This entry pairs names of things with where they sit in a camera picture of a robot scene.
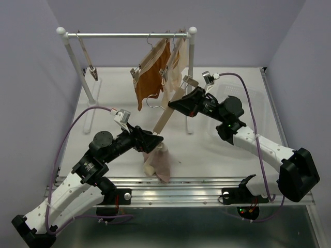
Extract aluminium mounting rail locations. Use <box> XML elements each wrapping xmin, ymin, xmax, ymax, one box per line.
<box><xmin>107</xmin><ymin>68</ymin><xmax>313</xmax><ymax>207</ymax></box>

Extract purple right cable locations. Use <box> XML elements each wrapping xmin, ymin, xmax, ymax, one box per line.
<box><xmin>217</xmin><ymin>72</ymin><xmax>287</xmax><ymax>223</ymax></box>

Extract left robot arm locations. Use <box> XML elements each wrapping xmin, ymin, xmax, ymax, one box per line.
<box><xmin>11</xmin><ymin>126</ymin><xmax>163</xmax><ymax>247</ymax></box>

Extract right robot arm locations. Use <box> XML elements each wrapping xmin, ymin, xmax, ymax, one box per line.
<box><xmin>168</xmin><ymin>87</ymin><xmax>320</xmax><ymax>203</ymax></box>

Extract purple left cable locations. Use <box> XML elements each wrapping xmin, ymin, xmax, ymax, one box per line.
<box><xmin>45</xmin><ymin>105</ymin><xmax>134</xmax><ymax>228</ymax></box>

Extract beige hanger with orange underwear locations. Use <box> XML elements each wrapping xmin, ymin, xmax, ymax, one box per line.
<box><xmin>130</xmin><ymin>38</ymin><xmax>167</xmax><ymax>84</ymax></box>

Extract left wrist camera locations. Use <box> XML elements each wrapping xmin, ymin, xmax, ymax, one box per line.
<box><xmin>114</xmin><ymin>109</ymin><xmax>131</xmax><ymax>131</ymax></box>

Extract orange underwear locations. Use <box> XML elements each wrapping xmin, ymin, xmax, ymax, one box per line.
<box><xmin>134</xmin><ymin>39</ymin><xmax>171</xmax><ymax>111</ymax></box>

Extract pink underwear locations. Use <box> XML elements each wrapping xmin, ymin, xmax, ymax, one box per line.
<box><xmin>143</xmin><ymin>143</ymin><xmax>171</xmax><ymax>183</ymax></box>

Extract empty beige clip hanger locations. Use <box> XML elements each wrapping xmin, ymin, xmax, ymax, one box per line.
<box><xmin>76</xmin><ymin>30</ymin><xmax>99</xmax><ymax>82</ymax></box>

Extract white metal clothes rack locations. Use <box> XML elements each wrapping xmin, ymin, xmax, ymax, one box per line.
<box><xmin>56</xmin><ymin>26</ymin><xmax>199</xmax><ymax>134</ymax></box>

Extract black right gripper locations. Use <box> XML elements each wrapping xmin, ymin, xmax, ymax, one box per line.
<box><xmin>168</xmin><ymin>85</ymin><xmax>227</xmax><ymax>123</ymax></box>

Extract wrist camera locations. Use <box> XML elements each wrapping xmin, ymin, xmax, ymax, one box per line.
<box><xmin>114</xmin><ymin>109</ymin><xmax>131</xmax><ymax>131</ymax></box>
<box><xmin>202</xmin><ymin>71</ymin><xmax>220</xmax><ymax>93</ymax></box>

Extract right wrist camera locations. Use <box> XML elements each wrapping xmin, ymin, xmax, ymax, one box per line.
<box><xmin>202</xmin><ymin>71</ymin><xmax>220</xmax><ymax>93</ymax></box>

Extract beige hanger with cream underwear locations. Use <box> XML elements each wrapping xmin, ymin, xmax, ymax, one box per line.
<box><xmin>159</xmin><ymin>27</ymin><xmax>188</xmax><ymax>85</ymax></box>

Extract cream underwear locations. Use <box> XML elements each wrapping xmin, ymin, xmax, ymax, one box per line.
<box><xmin>161</xmin><ymin>39</ymin><xmax>189</xmax><ymax>108</ymax></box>

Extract purple cable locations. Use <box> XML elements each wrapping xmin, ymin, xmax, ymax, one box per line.
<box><xmin>217</xmin><ymin>72</ymin><xmax>287</xmax><ymax>223</ymax></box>
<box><xmin>45</xmin><ymin>105</ymin><xmax>134</xmax><ymax>228</ymax></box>

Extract beige clip hanger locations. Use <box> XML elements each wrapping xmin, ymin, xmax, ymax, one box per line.
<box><xmin>76</xmin><ymin>30</ymin><xmax>99</xmax><ymax>82</ymax></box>
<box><xmin>153</xmin><ymin>75</ymin><xmax>199</xmax><ymax>134</ymax></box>

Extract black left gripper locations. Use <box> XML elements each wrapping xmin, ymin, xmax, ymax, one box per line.
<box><xmin>104</xmin><ymin>122</ymin><xmax>164</xmax><ymax>163</ymax></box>

